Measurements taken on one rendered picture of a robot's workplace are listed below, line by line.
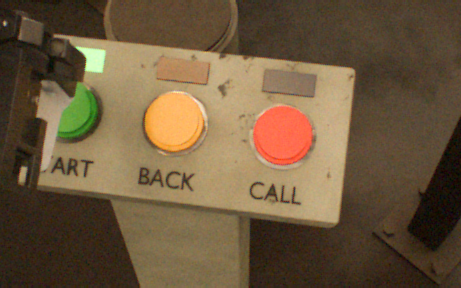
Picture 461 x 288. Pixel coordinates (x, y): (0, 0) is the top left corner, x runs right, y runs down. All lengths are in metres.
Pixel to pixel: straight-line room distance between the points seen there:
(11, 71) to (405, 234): 0.88
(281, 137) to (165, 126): 0.08
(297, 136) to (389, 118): 0.74
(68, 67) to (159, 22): 0.30
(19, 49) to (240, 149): 0.22
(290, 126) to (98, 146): 0.13
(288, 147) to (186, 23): 0.21
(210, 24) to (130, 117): 0.17
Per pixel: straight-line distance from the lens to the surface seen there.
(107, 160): 0.55
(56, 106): 0.46
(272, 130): 0.53
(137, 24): 0.70
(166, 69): 0.55
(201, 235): 0.63
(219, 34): 0.69
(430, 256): 1.17
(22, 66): 0.36
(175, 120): 0.53
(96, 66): 0.56
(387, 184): 1.21
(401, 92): 1.30
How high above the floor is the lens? 1.07
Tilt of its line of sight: 61 degrees down
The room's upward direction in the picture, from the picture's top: 1 degrees counter-clockwise
